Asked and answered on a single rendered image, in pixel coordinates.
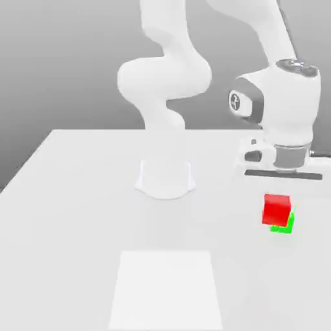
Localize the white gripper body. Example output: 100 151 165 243
244 169 323 193

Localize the small red cube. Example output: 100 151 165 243
261 193 292 228

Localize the small green cube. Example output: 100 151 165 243
270 206 296 235

